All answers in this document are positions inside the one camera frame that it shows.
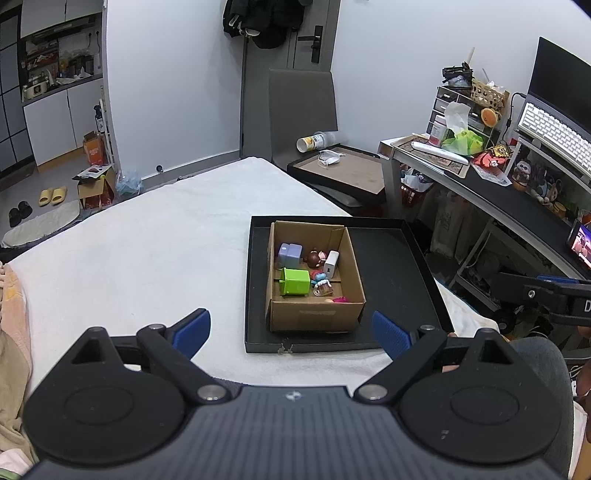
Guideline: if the white face mask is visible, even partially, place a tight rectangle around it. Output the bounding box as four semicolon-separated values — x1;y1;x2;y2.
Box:
318;150;345;168

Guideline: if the brown-haired doll figurine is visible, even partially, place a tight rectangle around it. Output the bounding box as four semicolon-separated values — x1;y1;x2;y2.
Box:
305;249;328;269

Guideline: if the red plastic basket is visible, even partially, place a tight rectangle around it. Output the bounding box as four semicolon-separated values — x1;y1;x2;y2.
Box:
401;172;434;207

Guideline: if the grey desk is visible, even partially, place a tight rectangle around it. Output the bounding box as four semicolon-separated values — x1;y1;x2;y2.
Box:
378;135;590;280

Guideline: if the lavender block toy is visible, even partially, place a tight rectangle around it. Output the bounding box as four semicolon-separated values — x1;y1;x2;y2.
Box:
276;243;303;269

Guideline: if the black framed side board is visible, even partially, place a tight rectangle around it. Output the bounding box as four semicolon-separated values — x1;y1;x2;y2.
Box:
287;146;386;211

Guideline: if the green tissue pack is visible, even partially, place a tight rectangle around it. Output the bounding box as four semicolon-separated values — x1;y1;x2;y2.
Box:
441;129;485;157

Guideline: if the black tray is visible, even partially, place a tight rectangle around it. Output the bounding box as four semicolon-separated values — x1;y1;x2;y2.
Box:
245;216;453;354

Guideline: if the green block toy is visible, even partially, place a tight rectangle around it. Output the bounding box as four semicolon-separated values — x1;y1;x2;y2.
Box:
279;268;311;296

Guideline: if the white keyboard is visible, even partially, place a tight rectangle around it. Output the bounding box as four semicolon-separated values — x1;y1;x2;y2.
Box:
518;103;591;172

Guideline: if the small cardboard box with magazines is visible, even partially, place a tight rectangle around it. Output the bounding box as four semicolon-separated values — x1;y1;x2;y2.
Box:
73;165;116;210

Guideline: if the white kitchen cabinet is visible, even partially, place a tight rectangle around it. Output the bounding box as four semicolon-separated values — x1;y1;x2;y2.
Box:
20;0;106;166

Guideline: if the orange box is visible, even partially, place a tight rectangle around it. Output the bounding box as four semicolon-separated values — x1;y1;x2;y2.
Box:
83;131;107;166

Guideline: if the white yellow plastic bottle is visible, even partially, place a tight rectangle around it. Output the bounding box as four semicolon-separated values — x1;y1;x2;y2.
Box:
295;131;342;154

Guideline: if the black slippers pair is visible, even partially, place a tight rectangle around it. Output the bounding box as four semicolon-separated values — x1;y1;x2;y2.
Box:
9;201;33;228

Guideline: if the smartphone with lit screen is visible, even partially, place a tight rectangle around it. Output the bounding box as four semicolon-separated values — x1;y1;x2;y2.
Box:
567;221;591;270

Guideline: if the grey chair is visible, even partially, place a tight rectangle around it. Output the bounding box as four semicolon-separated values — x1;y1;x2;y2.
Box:
269;69;338;171

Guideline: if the white USB charger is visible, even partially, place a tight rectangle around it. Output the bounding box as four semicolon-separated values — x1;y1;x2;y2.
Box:
324;250;339;279

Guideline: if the yellow slippers pair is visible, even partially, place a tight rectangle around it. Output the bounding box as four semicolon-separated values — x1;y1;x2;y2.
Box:
38;186;67;207

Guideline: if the pink-hooded doll figurine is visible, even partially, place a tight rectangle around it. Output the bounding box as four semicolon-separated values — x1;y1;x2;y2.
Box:
325;297;351;304

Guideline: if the red crab bottle toy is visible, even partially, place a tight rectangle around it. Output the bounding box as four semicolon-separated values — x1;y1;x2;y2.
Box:
311;270;334;297

